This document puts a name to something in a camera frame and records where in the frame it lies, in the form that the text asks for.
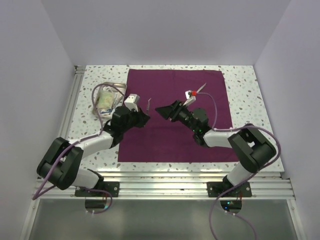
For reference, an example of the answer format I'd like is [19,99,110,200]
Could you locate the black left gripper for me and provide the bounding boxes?
[121,105,150,133]

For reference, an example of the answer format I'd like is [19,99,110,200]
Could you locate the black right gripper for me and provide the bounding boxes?
[155,99,198,133]

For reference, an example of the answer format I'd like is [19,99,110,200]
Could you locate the curved steel tweezers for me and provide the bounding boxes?
[146,98,152,112]

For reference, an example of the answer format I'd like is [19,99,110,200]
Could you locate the purple cloth mat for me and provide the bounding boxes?
[118,69,238,163]

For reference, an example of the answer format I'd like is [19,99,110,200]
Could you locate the clear pouch with blue label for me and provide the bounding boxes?
[99,108,114,118]

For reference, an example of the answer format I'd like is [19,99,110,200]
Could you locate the stainless steel tray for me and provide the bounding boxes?
[93,81,127,120]

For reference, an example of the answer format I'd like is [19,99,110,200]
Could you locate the green-print glove bag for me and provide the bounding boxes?
[97,91,115,109]

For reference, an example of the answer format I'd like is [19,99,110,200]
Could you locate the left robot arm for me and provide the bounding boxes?
[36,106,150,197]

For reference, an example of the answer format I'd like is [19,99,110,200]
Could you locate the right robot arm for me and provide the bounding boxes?
[155,100,281,197]

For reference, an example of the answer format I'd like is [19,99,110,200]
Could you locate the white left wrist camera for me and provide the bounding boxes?
[124,94,140,112]

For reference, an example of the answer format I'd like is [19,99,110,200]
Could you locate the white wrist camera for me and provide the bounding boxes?
[124,94,140,112]
[183,90,197,107]

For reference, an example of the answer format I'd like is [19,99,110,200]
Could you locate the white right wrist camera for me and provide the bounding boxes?
[183,90,197,107]

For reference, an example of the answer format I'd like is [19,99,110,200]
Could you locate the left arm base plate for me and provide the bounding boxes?
[74,181,120,198]

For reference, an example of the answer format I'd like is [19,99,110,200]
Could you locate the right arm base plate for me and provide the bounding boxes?
[206,181,253,198]

